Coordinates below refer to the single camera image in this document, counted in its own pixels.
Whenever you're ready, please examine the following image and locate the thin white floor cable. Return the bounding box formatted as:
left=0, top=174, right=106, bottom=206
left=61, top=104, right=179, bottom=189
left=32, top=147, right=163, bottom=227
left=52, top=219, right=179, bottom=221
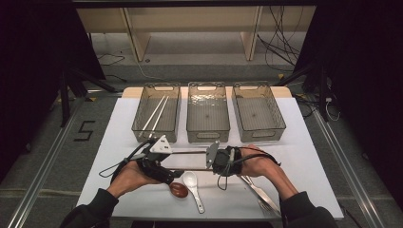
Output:
left=122, top=44, right=161, bottom=82

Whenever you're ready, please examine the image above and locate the bundle of black cables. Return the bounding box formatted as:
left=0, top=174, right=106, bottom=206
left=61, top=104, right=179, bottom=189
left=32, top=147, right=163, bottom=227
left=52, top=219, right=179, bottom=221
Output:
left=256, top=6, right=305, bottom=72

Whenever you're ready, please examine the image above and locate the light wooden shelf unit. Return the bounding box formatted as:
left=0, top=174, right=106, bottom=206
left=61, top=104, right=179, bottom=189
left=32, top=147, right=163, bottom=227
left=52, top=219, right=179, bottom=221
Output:
left=75, top=6, right=317, bottom=63

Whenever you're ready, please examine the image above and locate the black metal stand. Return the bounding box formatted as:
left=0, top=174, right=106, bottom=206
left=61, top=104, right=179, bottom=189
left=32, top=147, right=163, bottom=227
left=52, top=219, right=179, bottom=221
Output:
left=274, top=63, right=331, bottom=123
left=58, top=67, right=118, bottom=127

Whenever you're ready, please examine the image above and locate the left hand-held gripper cable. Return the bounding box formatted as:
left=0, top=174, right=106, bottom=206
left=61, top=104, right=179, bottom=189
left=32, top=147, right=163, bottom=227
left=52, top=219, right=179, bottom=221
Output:
left=98, top=141, right=150, bottom=179

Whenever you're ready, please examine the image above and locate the white ceramic spoon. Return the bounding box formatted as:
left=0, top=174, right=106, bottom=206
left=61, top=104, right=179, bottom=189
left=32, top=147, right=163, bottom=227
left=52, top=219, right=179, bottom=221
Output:
left=182, top=170, right=206, bottom=215

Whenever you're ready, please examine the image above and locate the person's right hand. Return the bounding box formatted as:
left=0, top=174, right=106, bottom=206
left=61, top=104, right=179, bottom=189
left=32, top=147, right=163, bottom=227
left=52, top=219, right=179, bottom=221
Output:
left=239, top=144, right=281, bottom=179

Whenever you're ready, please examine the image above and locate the silver metal fork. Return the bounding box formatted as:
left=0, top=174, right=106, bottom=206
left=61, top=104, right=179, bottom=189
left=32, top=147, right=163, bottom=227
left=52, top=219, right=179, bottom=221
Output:
left=240, top=175, right=279, bottom=217
left=244, top=175, right=283, bottom=219

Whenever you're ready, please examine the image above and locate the brown wooden spoon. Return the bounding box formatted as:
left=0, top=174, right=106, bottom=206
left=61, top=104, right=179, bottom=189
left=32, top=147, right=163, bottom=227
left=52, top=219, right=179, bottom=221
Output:
left=169, top=181, right=189, bottom=200

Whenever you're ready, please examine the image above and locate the white cable with plug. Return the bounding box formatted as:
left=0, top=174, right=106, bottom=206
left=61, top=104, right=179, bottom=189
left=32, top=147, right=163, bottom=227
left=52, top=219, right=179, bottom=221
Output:
left=324, top=96, right=342, bottom=123

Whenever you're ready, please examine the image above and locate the white table sheet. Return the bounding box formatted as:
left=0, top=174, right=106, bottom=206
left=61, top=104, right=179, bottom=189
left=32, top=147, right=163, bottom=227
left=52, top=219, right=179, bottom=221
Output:
left=77, top=96, right=345, bottom=221

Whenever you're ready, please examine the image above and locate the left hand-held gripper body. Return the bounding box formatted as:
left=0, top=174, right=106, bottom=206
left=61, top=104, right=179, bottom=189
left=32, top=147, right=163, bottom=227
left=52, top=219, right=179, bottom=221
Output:
left=136, top=134, right=174, bottom=185

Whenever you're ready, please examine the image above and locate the silver metal chopstick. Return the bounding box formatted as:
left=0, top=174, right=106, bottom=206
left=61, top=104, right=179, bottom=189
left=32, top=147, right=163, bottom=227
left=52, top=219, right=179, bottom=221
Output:
left=147, top=96, right=170, bottom=140
left=139, top=94, right=166, bottom=135

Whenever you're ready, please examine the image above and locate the clear grey plastic bin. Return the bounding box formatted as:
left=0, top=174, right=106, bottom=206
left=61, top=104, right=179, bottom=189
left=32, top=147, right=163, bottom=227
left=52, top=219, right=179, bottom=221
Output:
left=231, top=81, right=287, bottom=143
left=131, top=82, right=182, bottom=143
left=185, top=81, right=231, bottom=143

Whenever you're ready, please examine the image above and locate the hand-held gripper cable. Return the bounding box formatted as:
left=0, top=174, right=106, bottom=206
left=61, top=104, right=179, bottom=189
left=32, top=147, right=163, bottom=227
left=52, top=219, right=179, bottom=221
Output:
left=98, top=141, right=150, bottom=179
left=217, top=145, right=282, bottom=191

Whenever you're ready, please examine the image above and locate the black curtain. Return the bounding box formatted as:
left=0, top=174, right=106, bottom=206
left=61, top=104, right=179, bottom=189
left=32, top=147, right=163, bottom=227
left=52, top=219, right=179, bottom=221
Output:
left=294, top=0, right=403, bottom=200
left=0, top=0, right=106, bottom=184

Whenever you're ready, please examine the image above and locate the aluminium floor rail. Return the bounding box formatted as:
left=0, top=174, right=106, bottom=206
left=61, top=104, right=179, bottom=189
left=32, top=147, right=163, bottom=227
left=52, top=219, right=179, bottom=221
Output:
left=312, top=108, right=386, bottom=228
left=6, top=104, right=84, bottom=228

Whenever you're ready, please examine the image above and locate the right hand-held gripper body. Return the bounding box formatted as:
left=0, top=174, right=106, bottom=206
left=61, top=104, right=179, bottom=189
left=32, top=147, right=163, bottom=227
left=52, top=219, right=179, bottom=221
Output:
left=205, top=141, right=243, bottom=177

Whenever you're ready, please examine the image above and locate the brown wooden chopstick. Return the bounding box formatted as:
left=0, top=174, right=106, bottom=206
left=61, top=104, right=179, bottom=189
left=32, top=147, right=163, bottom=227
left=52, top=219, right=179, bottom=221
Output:
left=165, top=167, right=213, bottom=172
left=171, top=150, right=208, bottom=155

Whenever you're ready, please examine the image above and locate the right hand-held gripper cable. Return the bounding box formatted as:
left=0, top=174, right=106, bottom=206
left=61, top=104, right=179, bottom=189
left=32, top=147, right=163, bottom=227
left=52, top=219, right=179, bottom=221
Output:
left=217, top=145, right=282, bottom=191

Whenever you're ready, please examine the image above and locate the person's left hand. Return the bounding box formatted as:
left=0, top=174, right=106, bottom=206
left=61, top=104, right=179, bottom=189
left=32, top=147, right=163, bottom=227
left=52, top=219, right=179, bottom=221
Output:
left=108, top=161, right=163, bottom=199

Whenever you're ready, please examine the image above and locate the thin black floor cable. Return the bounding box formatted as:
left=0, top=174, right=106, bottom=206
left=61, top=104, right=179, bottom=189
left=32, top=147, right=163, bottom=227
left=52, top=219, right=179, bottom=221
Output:
left=95, top=51, right=126, bottom=67

